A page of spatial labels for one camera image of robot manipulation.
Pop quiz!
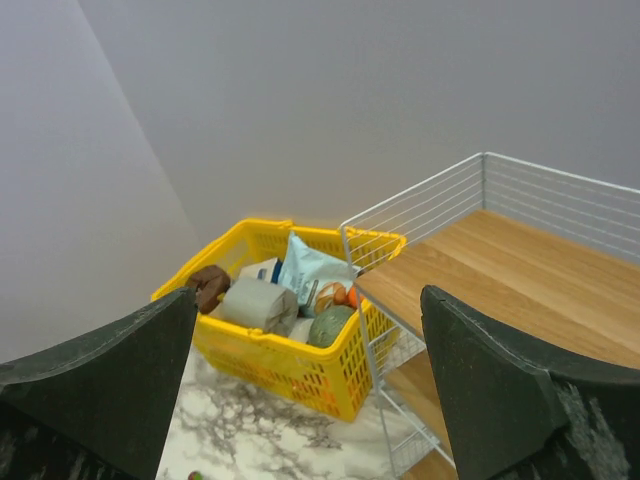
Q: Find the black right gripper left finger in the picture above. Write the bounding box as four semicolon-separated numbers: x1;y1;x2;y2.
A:
1;287;197;479

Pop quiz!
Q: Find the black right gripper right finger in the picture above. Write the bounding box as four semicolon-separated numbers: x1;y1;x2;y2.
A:
421;285;639;479

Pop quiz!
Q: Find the brown chocolate donut toy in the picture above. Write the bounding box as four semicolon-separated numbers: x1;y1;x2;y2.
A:
186;265;231;314

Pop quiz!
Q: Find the grey paper roll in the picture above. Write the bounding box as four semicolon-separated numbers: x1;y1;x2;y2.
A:
210;277;299;337

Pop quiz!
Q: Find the orange fruit toy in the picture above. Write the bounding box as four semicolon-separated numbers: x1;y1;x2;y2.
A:
347;285;360;309

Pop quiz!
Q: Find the green melon toy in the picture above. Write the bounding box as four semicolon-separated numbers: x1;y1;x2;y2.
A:
307;305;354;348

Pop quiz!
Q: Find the white blue carton box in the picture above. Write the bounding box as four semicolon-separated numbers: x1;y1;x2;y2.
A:
238;257;282;284

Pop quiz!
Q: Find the light blue snack bag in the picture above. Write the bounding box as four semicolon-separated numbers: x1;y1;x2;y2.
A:
278;231;356;318

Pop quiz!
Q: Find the white wire wooden shelf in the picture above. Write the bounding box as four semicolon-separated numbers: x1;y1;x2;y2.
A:
341;152;639;479

